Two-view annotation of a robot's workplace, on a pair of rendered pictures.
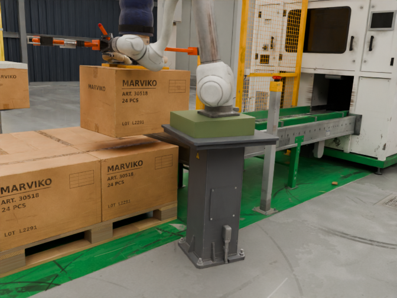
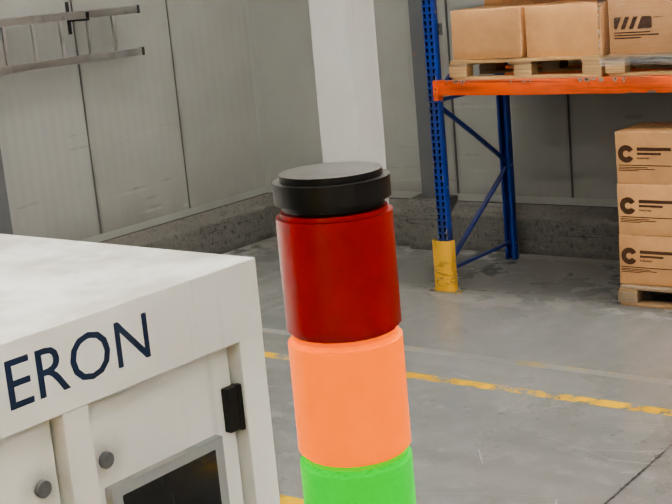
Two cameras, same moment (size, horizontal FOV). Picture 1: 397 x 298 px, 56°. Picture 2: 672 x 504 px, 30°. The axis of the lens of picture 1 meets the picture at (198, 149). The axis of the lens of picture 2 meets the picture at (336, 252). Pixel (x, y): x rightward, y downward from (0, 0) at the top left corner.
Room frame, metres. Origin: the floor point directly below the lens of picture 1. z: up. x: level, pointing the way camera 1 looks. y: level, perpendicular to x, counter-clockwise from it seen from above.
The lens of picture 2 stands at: (3.95, 0.12, 2.42)
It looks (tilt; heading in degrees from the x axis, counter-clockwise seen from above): 12 degrees down; 263
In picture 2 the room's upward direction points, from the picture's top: 5 degrees counter-clockwise
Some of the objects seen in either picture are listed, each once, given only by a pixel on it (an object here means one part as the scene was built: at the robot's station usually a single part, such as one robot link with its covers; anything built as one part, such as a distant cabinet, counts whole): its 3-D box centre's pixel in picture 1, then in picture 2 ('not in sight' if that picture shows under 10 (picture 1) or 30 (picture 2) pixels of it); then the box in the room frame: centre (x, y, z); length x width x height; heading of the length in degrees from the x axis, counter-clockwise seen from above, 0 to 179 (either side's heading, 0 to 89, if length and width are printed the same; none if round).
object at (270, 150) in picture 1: (270, 148); not in sight; (2.75, -0.54, 0.50); 0.07 x 0.07 x 1.00; 44
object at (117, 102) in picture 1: (136, 99); not in sight; (2.50, 0.43, 0.86); 0.60 x 0.40 x 0.40; 136
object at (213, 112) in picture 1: (221, 109); not in sight; (2.09, -0.12, 0.87); 0.22 x 0.18 x 0.06; 118
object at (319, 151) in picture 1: (304, 142); not in sight; (3.98, -1.15, 0.30); 0.53 x 0.39 x 0.22; 44
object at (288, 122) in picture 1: (311, 120); not in sight; (3.58, -1.07, 0.60); 1.60 x 0.10 x 0.09; 134
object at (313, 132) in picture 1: (294, 135); not in sight; (3.29, -0.85, 0.50); 2.31 x 0.05 x 0.19; 134
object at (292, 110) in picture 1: (266, 113); not in sight; (3.97, -0.70, 0.60); 1.60 x 0.10 x 0.09; 134
